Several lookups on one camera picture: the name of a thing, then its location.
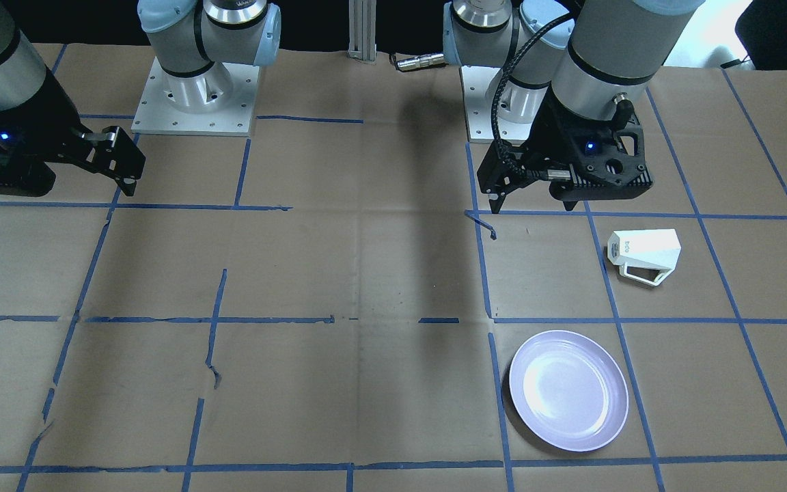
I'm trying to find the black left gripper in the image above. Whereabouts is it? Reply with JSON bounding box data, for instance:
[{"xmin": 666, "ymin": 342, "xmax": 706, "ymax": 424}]
[{"xmin": 477, "ymin": 90, "xmax": 654, "ymax": 214}]

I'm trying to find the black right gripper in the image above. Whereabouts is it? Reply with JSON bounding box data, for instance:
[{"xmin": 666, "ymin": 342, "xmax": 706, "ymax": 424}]
[{"xmin": 0, "ymin": 82, "xmax": 146, "ymax": 198}]

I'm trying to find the white faceted cup with handle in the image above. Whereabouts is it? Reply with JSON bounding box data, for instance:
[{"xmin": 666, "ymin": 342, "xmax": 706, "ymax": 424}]
[{"xmin": 607, "ymin": 228, "xmax": 681, "ymax": 287}]

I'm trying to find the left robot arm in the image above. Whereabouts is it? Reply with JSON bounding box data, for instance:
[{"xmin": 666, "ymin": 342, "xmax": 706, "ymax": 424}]
[{"xmin": 443, "ymin": 1, "xmax": 702, "ymax": 214}]

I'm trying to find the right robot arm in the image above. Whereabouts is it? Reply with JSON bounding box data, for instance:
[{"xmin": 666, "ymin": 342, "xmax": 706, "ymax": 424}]
[{"xmin": 0, "ymin": 1, "xmax": 281, "ymax": 197}]

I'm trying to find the lavender round plate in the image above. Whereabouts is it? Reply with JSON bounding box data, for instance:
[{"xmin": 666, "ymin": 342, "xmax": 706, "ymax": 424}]
[{"xmin": 508, "ymin": 329, "xmax": 630, "ymax": 452}]

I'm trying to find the silver metal connector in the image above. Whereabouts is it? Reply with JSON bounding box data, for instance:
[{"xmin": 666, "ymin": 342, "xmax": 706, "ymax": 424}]
[{"xmin": 391, "ymin": 53, "xmax": 447, "ymax": 72}]

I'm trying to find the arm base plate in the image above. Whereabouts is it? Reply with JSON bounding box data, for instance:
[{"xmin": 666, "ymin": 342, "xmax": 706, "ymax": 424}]
[
  {"xmin": 131, "ymin": 59, "xmax": 262, "ymax": 137},
  {"xmin": 459, "ymin": 66, "xmax": 553, "ymax": 144}
]

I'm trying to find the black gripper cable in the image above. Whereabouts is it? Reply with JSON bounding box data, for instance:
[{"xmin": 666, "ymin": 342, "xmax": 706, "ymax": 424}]
[{"xmin": 493, "ymin": 12, "xmax": 580, "ymax": 180}]

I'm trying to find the aluminium frame post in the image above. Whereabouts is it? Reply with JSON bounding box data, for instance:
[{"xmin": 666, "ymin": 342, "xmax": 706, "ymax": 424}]
[{"xmin": 347, "ymin": 0, "xmax": 377, "ymax": 64}]

